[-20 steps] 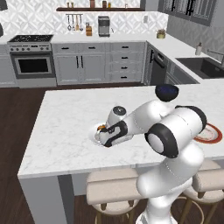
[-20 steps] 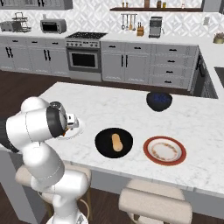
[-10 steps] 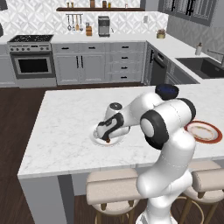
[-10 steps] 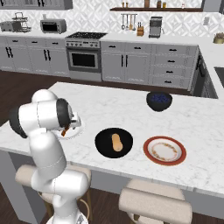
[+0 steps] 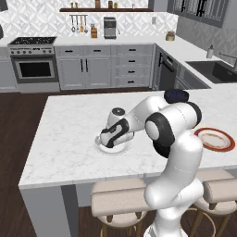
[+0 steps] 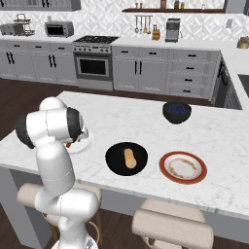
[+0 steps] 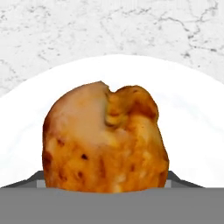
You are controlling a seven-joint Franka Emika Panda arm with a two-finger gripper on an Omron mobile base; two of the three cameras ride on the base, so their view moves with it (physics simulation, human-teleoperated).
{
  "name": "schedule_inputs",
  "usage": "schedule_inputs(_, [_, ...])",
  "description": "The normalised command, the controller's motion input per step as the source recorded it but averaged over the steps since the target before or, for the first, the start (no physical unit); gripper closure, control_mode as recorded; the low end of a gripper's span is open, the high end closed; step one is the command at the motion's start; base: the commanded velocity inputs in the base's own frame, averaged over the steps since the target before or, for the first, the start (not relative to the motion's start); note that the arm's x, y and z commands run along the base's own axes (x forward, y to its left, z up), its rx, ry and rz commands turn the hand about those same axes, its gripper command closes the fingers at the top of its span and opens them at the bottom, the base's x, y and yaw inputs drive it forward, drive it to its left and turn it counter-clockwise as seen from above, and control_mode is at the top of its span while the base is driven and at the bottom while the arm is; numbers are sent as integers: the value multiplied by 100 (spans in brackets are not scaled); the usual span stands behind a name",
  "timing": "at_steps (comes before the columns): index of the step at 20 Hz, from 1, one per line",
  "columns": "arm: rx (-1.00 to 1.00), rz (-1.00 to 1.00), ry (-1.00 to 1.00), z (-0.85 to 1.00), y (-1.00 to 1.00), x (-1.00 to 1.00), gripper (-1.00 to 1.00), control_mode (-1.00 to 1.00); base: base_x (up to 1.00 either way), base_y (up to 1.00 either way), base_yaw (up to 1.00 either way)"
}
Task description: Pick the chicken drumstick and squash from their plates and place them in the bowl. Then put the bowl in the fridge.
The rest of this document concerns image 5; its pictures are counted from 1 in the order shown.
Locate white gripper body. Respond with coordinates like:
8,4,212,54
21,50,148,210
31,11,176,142
94,132,109,148

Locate dark blue bowl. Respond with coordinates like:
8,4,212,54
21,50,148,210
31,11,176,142
163,88,190,105

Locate white plate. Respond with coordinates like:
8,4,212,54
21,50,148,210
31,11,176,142
93,132,133,156

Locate beige wooden stool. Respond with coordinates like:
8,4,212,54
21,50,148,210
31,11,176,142
90,178,159,237
186,168,237,237

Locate grey cupboard run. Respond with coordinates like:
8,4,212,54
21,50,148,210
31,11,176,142
54,44,156,91

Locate black dishwasher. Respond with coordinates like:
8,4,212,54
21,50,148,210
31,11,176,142
156,50,179,92

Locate steel oven with hob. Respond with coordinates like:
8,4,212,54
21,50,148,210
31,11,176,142
6,35,61,94

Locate wooden knife block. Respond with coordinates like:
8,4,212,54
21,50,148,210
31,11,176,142
90,23,99,40

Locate grey cupboards under sink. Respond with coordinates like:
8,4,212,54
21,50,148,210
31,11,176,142
174,64,213,91

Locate steel coffee machine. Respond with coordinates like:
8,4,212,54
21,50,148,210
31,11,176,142
103,16,119,41

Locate grey narrow cupboard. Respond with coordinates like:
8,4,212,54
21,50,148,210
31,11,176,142
0,55,19,93

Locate red rimmed plate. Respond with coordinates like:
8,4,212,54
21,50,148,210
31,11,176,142
193,127,236,153

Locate pot with utensils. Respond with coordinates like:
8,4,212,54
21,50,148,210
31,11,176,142
165,30,177,42

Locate dark sink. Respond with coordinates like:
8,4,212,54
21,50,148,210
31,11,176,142
185,59,237,84

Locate white soap bottle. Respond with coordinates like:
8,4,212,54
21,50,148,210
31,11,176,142
206,44,215,60

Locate steel tap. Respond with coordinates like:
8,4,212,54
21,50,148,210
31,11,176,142
218,51,237,72

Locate rail with hanging tools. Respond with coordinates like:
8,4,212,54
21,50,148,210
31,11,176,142
69,14,90,34

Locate dark wooden wall shelf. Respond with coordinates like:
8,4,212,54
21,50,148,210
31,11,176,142
58,7,155,14

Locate grey glass wall cupboards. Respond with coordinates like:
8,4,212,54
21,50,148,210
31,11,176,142
166,0,237,30

